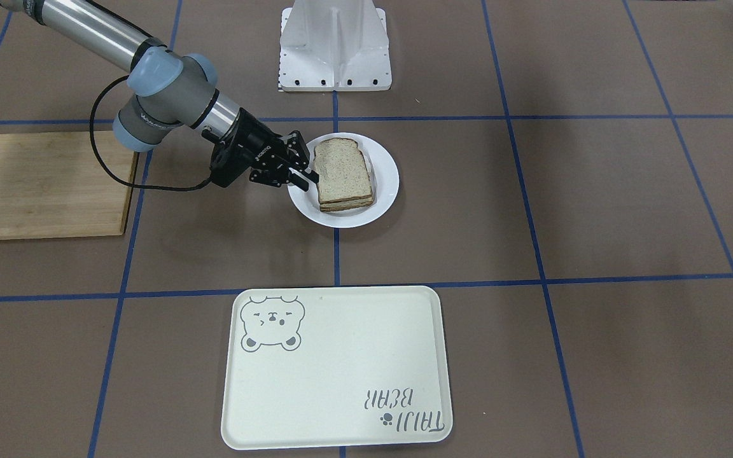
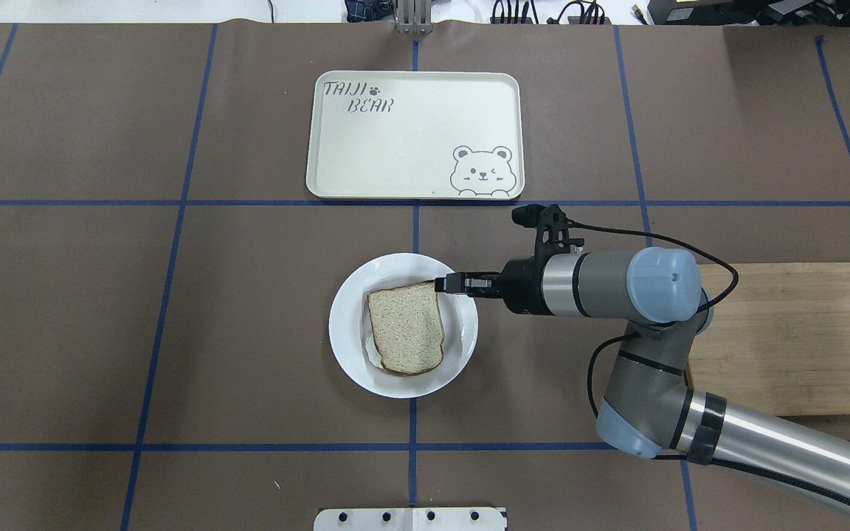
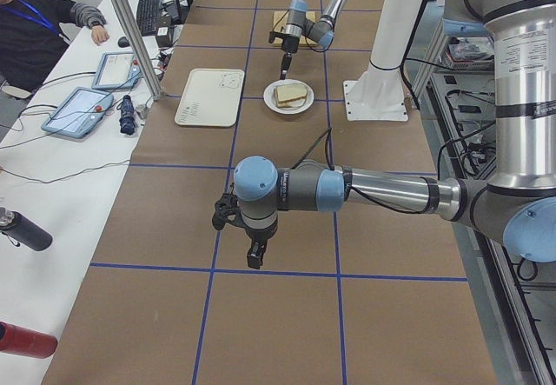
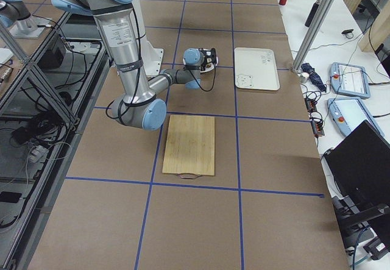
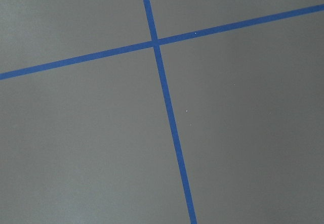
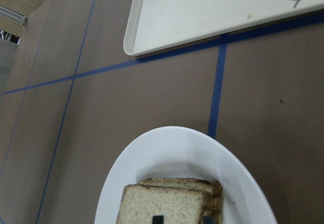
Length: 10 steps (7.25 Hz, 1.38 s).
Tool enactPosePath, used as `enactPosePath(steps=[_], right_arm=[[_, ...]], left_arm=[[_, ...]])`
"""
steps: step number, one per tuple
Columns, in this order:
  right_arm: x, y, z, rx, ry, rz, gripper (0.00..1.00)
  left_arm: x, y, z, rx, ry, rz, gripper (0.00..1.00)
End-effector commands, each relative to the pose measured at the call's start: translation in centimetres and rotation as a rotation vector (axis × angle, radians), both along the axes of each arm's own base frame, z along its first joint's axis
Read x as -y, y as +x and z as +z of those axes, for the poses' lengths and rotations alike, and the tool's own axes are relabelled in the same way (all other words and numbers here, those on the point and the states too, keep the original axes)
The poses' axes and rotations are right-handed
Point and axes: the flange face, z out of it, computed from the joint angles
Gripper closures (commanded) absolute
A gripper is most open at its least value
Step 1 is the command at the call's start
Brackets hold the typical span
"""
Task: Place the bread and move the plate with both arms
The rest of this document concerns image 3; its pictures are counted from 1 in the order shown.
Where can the blue teach pendant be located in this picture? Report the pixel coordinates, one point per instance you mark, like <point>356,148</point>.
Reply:
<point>78,114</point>
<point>117,71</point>

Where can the white bread slice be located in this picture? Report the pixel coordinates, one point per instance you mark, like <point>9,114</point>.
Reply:
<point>291,88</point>

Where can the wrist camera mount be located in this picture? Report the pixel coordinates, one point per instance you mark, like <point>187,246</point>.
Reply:
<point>275,37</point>
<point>227,211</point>

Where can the far blue teach pendant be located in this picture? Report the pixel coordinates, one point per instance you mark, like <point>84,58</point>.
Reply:
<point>117,71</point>

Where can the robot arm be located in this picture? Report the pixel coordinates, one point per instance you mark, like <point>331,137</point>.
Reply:
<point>515,207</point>
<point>298,25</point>

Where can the cream rectangular tray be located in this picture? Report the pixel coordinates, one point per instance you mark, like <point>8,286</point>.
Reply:
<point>211,98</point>

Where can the near blue teach pendant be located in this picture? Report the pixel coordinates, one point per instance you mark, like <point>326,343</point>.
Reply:
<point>78,114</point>

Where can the small black box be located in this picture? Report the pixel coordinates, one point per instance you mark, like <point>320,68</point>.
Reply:
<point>165,36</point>

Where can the person's hand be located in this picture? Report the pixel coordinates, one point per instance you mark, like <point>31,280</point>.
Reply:
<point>99,34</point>

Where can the white camera pillar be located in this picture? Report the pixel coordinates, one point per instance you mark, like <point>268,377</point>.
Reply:
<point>378,95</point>

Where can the red water bottle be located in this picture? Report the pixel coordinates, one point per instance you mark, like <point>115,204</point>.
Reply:
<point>16,340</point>

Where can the white round plate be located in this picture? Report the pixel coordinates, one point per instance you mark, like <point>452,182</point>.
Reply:
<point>269,99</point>

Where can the wooden cutting board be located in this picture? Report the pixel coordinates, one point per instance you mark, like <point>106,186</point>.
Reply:
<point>279,23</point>

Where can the bread slice with egg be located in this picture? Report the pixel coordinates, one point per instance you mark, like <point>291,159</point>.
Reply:
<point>289,100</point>

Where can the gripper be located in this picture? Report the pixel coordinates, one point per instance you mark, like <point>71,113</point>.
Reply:
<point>258,235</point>
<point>287,44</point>

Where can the black water bottle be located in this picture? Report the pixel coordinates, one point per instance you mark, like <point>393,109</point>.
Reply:
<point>22,230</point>

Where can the aluminium frame post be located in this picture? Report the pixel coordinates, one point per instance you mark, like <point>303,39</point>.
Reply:
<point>128,22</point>

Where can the black keyboard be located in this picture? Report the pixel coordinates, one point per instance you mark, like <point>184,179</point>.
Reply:
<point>147,14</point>

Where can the black computer mouse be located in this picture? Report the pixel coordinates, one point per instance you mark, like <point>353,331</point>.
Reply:
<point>123,42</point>

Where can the folded dark blue umbrella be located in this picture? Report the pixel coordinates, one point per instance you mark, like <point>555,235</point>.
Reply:
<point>127,118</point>

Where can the seated person in black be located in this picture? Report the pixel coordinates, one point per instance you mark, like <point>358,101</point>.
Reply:
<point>32,40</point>

